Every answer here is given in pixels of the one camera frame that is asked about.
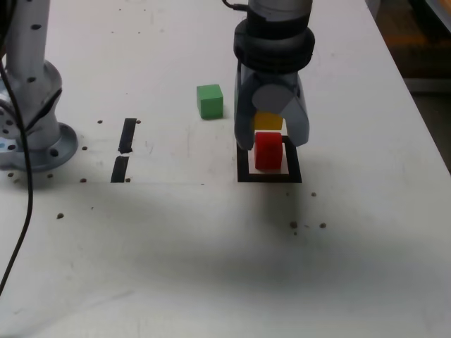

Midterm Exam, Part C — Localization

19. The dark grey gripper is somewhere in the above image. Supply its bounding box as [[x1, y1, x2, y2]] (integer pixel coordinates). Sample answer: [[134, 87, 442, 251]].
[[233, 65, 312, 152]]

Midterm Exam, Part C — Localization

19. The yellow cube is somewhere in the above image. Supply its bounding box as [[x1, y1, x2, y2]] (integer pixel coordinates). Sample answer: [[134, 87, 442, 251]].
[[253, 111, 284, 134]]

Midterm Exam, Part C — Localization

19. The red cube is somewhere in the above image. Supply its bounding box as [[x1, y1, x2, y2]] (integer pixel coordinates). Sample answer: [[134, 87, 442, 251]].
[[254, 132, 284, 171]]

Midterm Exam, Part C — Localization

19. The green cube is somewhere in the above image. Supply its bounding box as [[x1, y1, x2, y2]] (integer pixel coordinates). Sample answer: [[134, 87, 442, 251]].
[[196, 84, 225, 120]]

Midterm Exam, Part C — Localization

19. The black tape square outline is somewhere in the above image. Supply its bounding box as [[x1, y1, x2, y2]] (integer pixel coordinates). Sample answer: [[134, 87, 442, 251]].
[[236, 135, 303, 184]]

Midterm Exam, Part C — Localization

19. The black tape strip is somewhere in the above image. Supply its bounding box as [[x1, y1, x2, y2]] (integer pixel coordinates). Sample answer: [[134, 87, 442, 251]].
[[110, 118, 137, 184]]

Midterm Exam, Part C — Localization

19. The short black looped cable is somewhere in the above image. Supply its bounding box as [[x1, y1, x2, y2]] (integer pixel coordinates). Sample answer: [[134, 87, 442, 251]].
[[221, 0, 249, 11]]

